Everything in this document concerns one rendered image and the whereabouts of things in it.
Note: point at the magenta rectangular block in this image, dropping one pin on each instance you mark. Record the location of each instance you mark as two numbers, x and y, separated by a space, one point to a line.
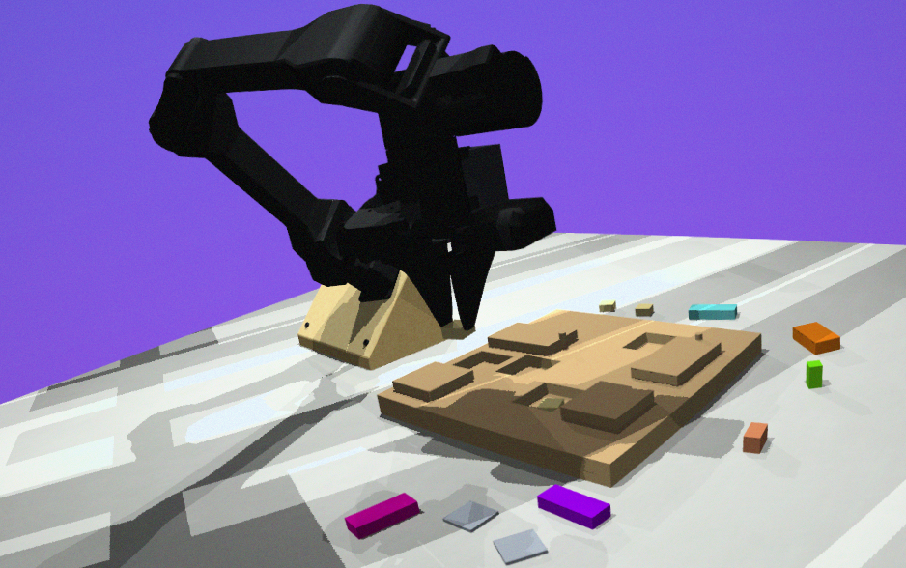
382 515

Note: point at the purple rectangular block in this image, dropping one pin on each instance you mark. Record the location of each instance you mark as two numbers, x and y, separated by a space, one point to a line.
574 507

